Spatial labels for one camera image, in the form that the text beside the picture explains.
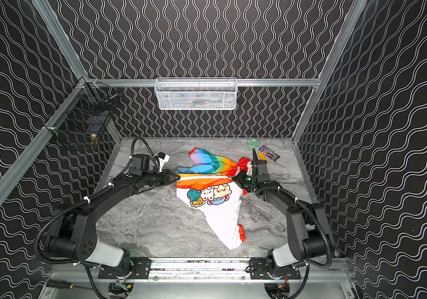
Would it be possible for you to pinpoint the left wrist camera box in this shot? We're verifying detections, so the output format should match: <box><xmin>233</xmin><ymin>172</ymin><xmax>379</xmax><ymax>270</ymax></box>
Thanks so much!
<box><xmin>156</xmin><ymin>152</ymin><xmax>170</xmax><ymax>164</ymax></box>

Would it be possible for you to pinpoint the yellow handled screwdriver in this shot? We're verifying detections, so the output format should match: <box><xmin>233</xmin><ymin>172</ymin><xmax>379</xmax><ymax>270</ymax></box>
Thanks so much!
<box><xmin>46</xmin><ymin>279</ymin><xmax>93</xmax><ymax>290</ymax></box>

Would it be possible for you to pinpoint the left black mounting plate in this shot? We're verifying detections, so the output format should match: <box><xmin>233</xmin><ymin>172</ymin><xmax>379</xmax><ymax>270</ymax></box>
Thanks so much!
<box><xmin>98</xmin><ymin>257</ymin><xmax>152</xmax><ymax>280</ymax></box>

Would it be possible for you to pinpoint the white wire mesh basket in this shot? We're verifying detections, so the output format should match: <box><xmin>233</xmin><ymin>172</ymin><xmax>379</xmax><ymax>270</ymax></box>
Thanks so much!
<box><xmin>154</xmin><ymin>77</ymin><xmax>238</xmax><ymax>110</ymax></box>

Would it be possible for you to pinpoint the brass knob in basket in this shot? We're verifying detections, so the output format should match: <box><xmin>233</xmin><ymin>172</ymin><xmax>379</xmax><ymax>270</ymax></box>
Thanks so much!
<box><xmin>90</xmin><ymin>134</ymin><xmax>100</xmax><ymax>147</ymax></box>

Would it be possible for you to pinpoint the green round plastic lid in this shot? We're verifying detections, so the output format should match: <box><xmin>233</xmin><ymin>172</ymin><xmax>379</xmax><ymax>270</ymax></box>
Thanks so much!
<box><xmin>247</xmin><ymin>138</ymin><xmax>260</xmax><ymax>148</ymax></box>

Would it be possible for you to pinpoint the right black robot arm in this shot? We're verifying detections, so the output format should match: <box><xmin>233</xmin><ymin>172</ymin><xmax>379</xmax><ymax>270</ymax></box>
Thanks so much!
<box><xmin>233</xmin><ymin>171</ymin><xmax>334</xmax><ymax>269</ymax></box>

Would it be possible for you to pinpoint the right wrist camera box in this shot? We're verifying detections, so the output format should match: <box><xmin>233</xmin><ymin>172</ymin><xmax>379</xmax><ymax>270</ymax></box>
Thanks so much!
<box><xmin>251</xmin><ymin>149</ymin><xmax>269</xmax><ymax>178</ymax></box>

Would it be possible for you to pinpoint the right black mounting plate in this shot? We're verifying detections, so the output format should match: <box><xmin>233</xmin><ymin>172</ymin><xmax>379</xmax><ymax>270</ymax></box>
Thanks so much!
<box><xmin>245</xmin><ymin>257</ymin><xmax>301</xmax><ymax>280</ymax></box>

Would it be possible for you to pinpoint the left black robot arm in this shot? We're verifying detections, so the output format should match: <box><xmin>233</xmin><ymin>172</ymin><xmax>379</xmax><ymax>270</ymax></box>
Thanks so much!
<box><xmin>34</xmin><ymin>146</ymin><xmax>180</xmax><ymax>277</ymax></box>

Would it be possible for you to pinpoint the black mounting plate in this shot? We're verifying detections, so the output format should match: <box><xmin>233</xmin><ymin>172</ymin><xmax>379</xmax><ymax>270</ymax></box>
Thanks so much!
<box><xmin>98</xmin><ymin>257</ymin><xmax>152</xmax><ymax>280</ymax></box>
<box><xmin>245</xmin><ymin>257</ymin><xmax>301</xmax><ymax>280</ymax></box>

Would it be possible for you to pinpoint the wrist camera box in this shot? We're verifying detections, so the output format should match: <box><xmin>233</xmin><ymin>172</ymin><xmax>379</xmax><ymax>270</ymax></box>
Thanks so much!
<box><xmin>156</xmin><ymin>152</ymin><xmax>170</xmax><ymax>164</ymax></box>
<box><xmin>251</xmin><ymin>149</ymin><xmax>269</xmax><ymax>178</ymax></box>

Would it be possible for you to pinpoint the rainbow cartoon kids jacket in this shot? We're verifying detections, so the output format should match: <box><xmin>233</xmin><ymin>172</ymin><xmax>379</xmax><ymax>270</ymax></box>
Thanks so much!
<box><xmin>176</xmin><ymin>148</ymin><xmax>251</xmax><ymax>250</ymax></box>

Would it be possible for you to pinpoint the black wire wall basket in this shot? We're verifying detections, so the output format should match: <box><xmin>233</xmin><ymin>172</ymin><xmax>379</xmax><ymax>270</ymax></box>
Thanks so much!
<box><xmin>50</xmin><ymin>82</ymin><xmax>121</xmax><ymax>151</ymax></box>

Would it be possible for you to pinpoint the yellow rectangular block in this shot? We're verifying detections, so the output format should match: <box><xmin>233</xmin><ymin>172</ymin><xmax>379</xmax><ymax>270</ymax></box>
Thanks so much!
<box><xmin>258</xmin><ymin>152</ymin><xmax>266</xmax><ymax>160</ymax></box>

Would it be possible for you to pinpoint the purple M&M's candy packet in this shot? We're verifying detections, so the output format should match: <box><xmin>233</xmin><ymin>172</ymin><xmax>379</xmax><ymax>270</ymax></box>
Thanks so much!
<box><xmin>259</xmin><ymin>145</ymin><xmax>281</xmax><ymax>161</ymax></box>

